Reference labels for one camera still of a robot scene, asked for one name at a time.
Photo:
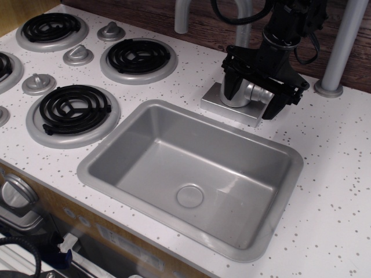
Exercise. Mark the front right black burner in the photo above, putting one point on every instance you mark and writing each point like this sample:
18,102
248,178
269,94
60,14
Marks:
72,116

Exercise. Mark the grey toy sink basin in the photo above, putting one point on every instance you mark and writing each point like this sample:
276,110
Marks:
220,186

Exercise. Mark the silver stove knob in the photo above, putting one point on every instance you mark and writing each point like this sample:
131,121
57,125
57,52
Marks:
78,56
111,32
38,84

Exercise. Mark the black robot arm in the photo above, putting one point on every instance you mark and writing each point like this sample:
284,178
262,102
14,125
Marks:
304,17

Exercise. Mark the back right black burner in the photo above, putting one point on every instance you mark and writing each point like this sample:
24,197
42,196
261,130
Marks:
138,61

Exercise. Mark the silver support pole with base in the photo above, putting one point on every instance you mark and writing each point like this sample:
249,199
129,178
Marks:
329,86

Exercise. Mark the silver oven dial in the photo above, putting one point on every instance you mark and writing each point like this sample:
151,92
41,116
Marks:
17,196

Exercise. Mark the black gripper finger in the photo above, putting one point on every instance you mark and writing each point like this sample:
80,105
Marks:
275,106
232,83

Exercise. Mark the silver toy faucet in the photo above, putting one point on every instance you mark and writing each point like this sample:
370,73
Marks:
235,98

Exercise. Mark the silver stove knob middle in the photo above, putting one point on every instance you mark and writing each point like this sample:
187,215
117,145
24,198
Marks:
78,56

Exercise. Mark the blue black clamp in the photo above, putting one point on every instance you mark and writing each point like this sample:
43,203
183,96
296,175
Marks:
58,258

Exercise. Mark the back left black burner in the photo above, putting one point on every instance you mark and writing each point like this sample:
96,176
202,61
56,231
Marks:
51,32

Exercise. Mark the silver faucet lever handle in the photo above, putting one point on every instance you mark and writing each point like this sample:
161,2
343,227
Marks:
256,93

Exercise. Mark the silver stove knob back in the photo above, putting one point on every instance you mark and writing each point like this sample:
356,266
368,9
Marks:
111,32

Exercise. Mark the silver stove knob front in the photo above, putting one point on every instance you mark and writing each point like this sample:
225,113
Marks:
38,84

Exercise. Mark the left edge black burner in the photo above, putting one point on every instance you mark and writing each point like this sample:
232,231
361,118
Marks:
11,71

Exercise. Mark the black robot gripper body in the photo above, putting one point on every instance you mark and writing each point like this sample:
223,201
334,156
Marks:
269,66

